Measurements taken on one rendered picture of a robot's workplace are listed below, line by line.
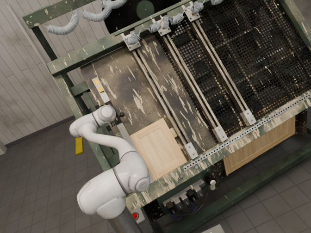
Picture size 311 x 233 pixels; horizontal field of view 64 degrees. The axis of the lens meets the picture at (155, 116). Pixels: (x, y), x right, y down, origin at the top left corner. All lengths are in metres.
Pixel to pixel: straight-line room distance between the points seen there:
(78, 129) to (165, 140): 0.80
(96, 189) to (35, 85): 4.08
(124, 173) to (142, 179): 0.08
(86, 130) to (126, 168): 0.48
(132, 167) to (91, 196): 0.20
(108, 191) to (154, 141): 1.03
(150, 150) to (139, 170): 0.97
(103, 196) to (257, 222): 1.92
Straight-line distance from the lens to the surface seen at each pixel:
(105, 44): 2.12
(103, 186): 1.08
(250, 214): 2.79
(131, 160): 1.11
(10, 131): 5.59
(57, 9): 2.38
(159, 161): 2.04
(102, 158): 2.00
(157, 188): 2.02
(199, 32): 2.32
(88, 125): 1.50
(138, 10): 2.54
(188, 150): 2.02
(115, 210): 1.13
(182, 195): 2.05
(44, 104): 5.19
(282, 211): 2.80
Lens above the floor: 2.40
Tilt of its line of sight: 35 degrees down
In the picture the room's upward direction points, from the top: 22 degrees counter-clockwise
